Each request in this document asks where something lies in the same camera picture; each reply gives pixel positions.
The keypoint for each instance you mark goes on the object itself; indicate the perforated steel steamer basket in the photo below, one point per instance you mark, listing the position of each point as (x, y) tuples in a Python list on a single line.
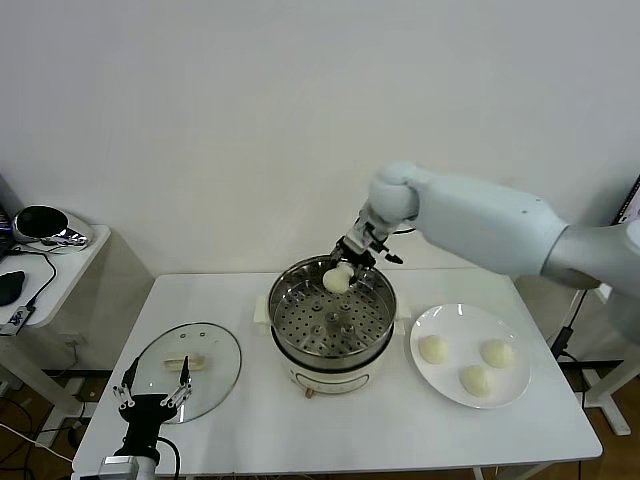
[(300, 325)]

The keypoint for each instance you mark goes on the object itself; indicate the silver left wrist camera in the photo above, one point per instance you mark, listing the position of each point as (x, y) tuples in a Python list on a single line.
[(117, 467)]

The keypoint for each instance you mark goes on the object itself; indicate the small labelled usb adapter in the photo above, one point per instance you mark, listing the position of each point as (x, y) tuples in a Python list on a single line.
[(17, 317)]

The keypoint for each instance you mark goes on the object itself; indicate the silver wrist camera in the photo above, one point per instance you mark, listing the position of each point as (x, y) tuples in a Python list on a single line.
[(117, 467), (361, 227)]

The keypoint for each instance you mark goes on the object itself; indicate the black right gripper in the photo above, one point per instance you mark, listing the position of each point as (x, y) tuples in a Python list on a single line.
[(372, 245)]

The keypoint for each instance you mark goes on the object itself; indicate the white side table with mouse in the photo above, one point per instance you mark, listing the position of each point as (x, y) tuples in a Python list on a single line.
[(75, 270)]

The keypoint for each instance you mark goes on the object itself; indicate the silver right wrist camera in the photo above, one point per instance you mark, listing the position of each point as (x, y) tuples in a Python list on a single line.
[(361, 227)]

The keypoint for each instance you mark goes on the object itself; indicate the black computer mouse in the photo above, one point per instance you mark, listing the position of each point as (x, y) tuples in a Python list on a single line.
[(10, 287)]

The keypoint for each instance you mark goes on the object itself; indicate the white round plate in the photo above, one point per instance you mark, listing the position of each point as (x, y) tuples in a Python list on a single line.
[(442, 382)]

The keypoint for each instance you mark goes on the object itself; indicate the white side table with sticker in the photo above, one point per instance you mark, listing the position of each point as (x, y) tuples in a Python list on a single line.
[(607, 395)]

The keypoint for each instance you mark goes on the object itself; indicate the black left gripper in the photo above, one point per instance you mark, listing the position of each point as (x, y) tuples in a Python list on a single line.
[(142, 417)]

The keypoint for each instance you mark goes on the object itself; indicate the white steamed baozi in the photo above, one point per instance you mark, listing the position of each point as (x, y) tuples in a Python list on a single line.
[(497, 353), (336, 281), (476, 380), (433, 348)]

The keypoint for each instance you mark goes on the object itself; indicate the dark laptop with pink screen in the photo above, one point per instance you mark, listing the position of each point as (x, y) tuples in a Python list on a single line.
[(5, 220)]

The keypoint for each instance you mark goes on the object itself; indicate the cream electric cooker base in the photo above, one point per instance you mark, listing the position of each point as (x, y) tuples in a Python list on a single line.
[(340, 380)]

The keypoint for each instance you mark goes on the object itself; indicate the grey laptop with pale screen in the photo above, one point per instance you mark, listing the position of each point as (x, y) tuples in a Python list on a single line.
[(631, 200)]

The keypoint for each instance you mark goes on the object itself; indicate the shiny silver headset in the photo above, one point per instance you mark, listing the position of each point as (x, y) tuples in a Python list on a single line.
[(45, 227)]

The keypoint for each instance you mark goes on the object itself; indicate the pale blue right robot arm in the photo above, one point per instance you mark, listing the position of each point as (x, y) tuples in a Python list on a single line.
[(475, 215)]

